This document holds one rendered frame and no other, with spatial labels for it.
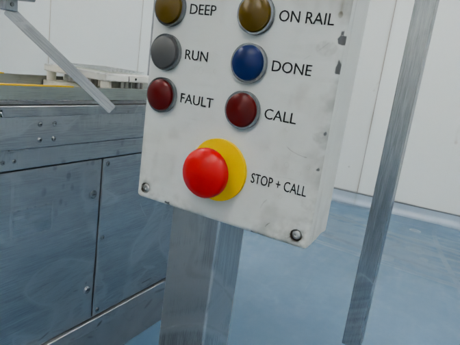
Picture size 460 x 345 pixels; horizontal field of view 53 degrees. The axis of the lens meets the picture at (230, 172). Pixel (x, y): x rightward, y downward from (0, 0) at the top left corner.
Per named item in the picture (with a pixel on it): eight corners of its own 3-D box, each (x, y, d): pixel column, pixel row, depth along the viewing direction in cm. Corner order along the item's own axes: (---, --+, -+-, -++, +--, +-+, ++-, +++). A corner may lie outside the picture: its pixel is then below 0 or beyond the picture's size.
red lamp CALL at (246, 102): (252, 131, 35) (257, 94, 34) (221, 124, 36) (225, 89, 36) (256, 130, 36) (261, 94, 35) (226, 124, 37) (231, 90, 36)
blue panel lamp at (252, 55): (259, 83, 34) (264, 45, 34) (226, 78, 35) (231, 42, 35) (263, 83, 35) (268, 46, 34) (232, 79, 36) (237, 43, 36)
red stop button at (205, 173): (217, 205, 35) (224, 155, 34) (175, 192, 37) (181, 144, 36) (245, 195, 39) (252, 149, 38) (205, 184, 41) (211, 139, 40)
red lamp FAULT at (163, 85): (168, 113, 39) (172, 80, 38) (143, 108, 40) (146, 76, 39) (174, 113, 39) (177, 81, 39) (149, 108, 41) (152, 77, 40)
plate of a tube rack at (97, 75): (105, 81, 123) (105, 73, 123) (43, 70, 134) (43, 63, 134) (161, 84, 144) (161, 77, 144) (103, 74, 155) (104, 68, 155)
